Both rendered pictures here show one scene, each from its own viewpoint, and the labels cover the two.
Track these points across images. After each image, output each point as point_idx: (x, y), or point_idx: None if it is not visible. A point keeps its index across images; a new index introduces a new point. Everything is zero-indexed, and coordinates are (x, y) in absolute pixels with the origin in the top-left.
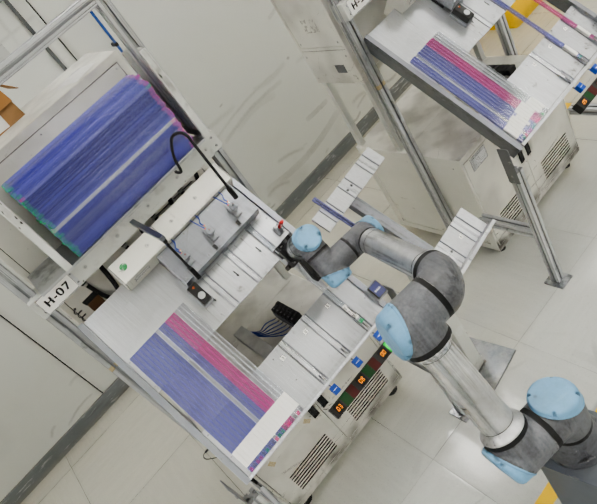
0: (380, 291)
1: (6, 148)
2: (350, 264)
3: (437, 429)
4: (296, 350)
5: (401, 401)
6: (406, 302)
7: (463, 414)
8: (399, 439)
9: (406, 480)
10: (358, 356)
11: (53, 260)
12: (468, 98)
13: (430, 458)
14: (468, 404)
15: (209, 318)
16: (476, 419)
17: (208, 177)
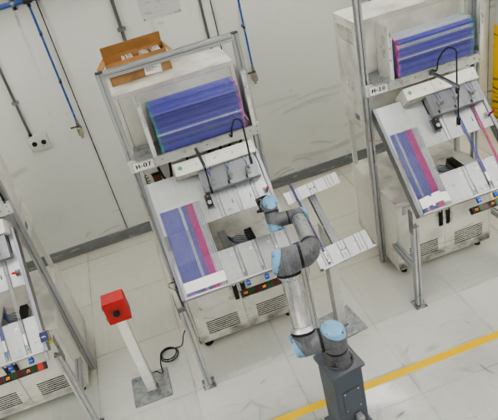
0: None
1: (156, 85)
2: (284, 225)
3: None
4: (240, 253)
5: (290, 321)
6: (286, 251)
7: None
8: (276, 338)
9: (266, 359)
10: None
11: (148, 147)
12: (409, 173)
13: (285, 355)
14: (291, 308)
15: (207, 215)
16: (291, 317)
17: (244, 145)
